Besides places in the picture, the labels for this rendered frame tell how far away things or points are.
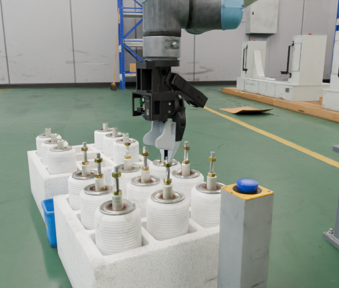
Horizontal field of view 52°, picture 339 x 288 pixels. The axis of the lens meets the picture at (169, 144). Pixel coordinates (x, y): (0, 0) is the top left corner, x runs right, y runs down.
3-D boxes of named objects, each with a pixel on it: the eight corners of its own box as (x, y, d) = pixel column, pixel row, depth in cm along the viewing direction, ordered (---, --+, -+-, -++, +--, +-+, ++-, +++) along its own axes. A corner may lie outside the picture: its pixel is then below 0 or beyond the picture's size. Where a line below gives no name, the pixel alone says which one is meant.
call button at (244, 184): (247, 186, 68) (248, 176, 67) (262, 193, 65) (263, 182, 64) (231, 190, 66) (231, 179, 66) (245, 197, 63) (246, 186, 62)
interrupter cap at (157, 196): (146, 203, 75) (146, 200, 75) (155, 191, 82) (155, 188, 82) (180, 206, 74) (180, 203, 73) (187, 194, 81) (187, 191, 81)
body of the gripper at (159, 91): (131, 119, 73) (130, 59, 70) (164, 115, 78) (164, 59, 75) (152, 124, 67) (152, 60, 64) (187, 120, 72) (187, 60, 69)
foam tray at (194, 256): (174, 224, 120) (175, 174, 115) (252, 288, 86) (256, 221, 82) (58, 254, 102) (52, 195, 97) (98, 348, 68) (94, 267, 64)
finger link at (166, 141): (150, 165, 73) (148, 121, 71) (172, 160, 76) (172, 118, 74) (159, 168, 70) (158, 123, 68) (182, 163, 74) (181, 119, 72)
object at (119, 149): (134, 181, 141) (132, 137, 137) (143, 188, 133) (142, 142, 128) (111, 185, 137) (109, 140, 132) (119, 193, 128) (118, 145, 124)
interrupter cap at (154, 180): (134, 176, 92) (134, 174, 92) (163, 178, 91) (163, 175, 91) (127, 187, 85) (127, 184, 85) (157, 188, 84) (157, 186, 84)
